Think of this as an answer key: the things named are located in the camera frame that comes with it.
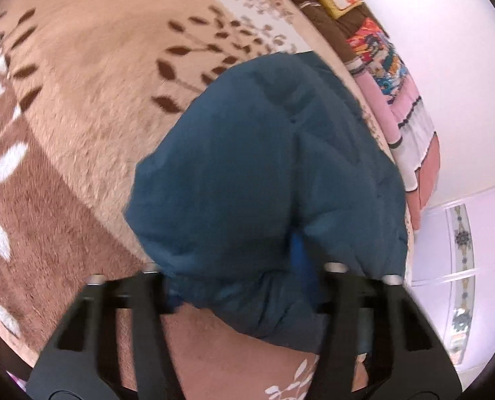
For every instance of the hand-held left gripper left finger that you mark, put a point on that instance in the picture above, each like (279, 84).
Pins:
(151, 296)

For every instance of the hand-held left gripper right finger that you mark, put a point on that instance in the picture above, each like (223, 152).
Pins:
(301, 258)

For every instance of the dark blue quilted jacket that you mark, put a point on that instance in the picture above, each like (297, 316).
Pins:
(251, 175)

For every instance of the salmon red pillow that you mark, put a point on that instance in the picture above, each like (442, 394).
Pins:
(428, 175)

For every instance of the white wardrobe with floral trim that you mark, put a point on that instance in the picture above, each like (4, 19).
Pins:
(464, 279)

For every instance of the white grey striped blanket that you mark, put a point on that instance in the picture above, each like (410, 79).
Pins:
(414, 133)

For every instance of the pink folded blanket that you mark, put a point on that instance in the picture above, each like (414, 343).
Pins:
(383, 106)

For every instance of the beige leaf print blanket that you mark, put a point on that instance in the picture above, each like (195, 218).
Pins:
(85, 91)

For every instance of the colourful printed pillow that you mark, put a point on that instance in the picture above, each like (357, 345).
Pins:
(380, 56)

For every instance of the brown striped quilt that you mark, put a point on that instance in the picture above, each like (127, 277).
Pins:
(326, 25)

